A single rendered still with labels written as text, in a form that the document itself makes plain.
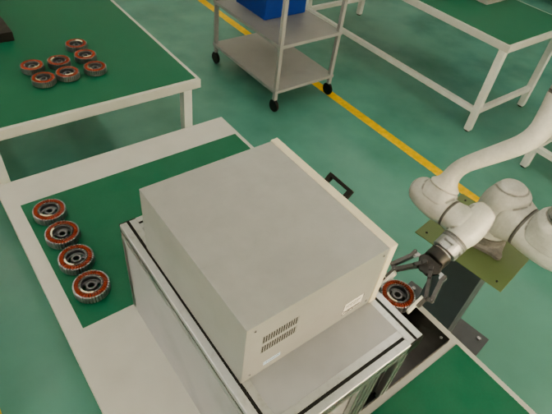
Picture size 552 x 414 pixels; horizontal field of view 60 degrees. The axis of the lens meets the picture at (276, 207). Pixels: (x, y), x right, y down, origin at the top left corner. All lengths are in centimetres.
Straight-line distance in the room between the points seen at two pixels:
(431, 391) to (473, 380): 14
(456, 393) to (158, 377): 87
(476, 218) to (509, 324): 130
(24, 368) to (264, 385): 158
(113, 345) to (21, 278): 129
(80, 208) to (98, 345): 59
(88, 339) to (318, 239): 82
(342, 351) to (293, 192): 37
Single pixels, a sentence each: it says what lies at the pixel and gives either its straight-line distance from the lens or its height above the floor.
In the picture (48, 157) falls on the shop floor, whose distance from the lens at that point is 343.
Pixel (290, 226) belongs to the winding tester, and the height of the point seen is 132.
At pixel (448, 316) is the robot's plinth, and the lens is 227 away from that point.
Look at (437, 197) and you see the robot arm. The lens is 166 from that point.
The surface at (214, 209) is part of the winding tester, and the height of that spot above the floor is 132.
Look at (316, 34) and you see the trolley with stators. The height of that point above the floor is 55.
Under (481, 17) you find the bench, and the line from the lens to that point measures 416.
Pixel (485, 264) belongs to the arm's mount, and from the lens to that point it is 195.
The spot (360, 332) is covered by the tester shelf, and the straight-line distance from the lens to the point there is 115.
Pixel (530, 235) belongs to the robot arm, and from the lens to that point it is 185.
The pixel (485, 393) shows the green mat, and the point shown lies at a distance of 164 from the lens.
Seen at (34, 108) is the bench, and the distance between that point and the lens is 250.
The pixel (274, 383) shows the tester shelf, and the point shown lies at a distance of 105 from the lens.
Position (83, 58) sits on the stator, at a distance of 279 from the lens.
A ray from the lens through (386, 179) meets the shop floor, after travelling 337.
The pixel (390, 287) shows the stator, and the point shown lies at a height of 84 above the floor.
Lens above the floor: 206
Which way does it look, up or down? 44 degrees down
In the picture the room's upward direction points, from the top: 8 degrees clockwise
